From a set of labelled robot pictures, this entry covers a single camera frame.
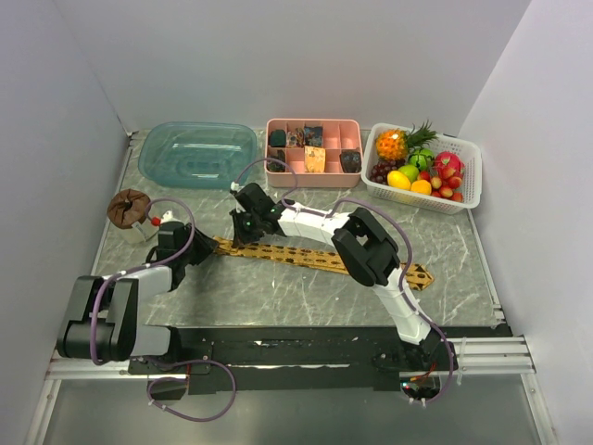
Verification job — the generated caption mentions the yellow beetle print tie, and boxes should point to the yellow beetle print tie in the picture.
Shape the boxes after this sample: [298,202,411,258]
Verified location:
[214,236,435,291]

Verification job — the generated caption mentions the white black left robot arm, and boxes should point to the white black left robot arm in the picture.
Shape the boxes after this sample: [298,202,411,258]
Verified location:
[57,221,219,373]

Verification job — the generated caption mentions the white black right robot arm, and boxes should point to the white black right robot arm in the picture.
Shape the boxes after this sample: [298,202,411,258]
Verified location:
[231,183,457,372]

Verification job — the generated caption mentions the black rolled tie left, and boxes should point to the black rolled tie left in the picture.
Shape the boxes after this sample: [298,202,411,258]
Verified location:
[266,148,286,172]

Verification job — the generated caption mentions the brown white rolled cloth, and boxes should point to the brown white rolled cloth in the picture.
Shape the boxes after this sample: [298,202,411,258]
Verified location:
[107,188,158,245]

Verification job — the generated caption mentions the teal transparent plastic tub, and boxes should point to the teal transparent plastic tub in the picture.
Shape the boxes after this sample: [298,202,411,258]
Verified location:
[138,121,259,190]

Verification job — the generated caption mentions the dark green rolled tie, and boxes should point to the dark green rolled tie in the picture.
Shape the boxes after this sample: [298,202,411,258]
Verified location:
[268,129,287,147]

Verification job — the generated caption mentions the yellow rolled tie in box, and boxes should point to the yellow rolled tie in box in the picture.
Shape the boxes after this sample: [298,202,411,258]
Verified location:
[304,146,326,173]

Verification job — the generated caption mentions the multicolour patterned rolled tie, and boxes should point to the multicolour patterned rolled tie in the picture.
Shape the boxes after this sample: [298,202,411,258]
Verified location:
[286,128,305,147]

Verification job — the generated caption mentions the pink divided organizer box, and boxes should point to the pink divided organizer box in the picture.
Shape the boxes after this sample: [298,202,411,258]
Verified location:
[264,118,362,188]

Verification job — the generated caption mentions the blue patterned rolled tie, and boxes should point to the blue patterned rolled tie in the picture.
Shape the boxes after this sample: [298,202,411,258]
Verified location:
[304,125,323,147]

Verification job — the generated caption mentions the dark rolled tie right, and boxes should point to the dark rolled tie right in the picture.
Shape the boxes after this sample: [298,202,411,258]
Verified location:
[339,149,362,173]

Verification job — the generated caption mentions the purple toy grapes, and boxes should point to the purple toy grapes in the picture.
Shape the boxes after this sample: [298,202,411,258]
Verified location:
[369,159,405,184]

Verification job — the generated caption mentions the yellow toy mango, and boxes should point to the yellow toy mango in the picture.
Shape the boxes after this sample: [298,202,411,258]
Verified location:
[387,170,411,191]

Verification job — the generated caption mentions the orange toy pineapple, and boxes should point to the orange toy pineapple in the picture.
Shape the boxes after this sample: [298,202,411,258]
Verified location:
[375,121,437,161]

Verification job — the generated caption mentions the lime green toy fruit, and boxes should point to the lime green toy fruit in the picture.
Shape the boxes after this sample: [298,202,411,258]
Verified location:
[398,164,420,183]

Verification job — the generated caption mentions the orange toy fruit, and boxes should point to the orange toy fruit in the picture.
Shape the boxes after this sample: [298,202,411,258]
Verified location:
[410,180,432,196]

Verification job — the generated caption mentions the pink toy dragon fruit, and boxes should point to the pink toy dragon fruit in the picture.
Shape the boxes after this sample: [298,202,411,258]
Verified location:
[434,151,465,180]

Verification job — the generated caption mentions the white plastic fruit basket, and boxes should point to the white plastic fruit basket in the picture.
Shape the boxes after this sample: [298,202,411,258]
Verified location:
[362,122,482,214]

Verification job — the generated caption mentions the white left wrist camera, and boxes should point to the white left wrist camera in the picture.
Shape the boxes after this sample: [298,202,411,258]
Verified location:
[150,210,182,227]

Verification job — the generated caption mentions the black aluminium mounting rail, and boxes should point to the black aluminium mounting rail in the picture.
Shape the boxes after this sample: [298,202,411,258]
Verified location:
[46,324,535,401]

